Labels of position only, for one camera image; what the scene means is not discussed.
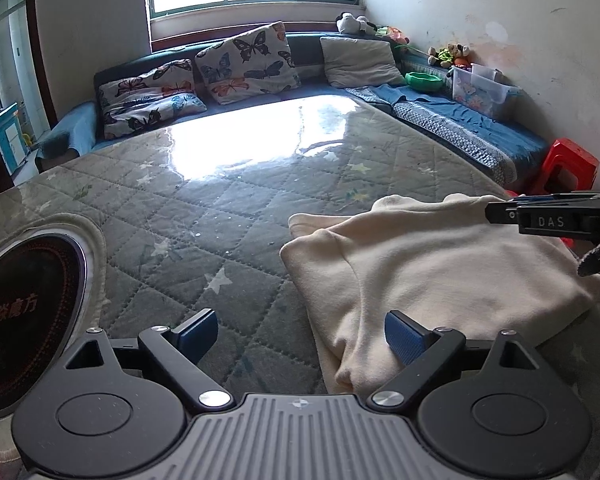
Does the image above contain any cream sweatshirt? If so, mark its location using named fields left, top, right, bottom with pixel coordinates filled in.
left=280, top=194, right=600, bottom=396

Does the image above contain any red plastic stool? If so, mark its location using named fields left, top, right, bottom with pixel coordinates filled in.
left=529, top=138, right=600, bottom=248

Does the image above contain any clear plastic storage box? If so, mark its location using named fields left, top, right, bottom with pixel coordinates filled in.
left=450, top=64, right=521, bottom=122

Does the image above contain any quilted grey star tablecloth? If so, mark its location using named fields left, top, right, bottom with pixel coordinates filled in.
left=0, top=94, right=600, bottom=480

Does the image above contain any green plastic bowl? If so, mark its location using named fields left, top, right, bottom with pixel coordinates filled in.
left=404, top=72, right=444, bottom=93

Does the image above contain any black round induction cooktop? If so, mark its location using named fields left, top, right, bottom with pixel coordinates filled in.
left=0, top=233, right=87, bottom=418

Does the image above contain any plush toys pile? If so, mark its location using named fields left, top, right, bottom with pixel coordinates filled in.
left=427, top=44, right=471, bottom=70

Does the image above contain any grey cushion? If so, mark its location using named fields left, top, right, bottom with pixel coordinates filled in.
left=320, top=36, right=404, bottom=88

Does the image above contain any panda plush toy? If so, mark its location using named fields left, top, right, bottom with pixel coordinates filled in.
left=336, top=12, right=377, bottom=36

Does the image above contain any flat butterfly pillow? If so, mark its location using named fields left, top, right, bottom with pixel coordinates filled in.
left=97, top=58, right=207, bottom=140

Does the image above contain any blue corner sofa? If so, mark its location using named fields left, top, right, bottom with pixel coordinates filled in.
left=34, top=29, right=552, bottom=187

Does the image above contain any blue small cabinet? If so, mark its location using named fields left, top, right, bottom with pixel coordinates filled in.
left=0, top=103, right=28, bottom=174

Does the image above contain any upright butterfly pillow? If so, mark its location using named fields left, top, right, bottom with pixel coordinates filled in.
left=195, top=22, right=301, bottom=105

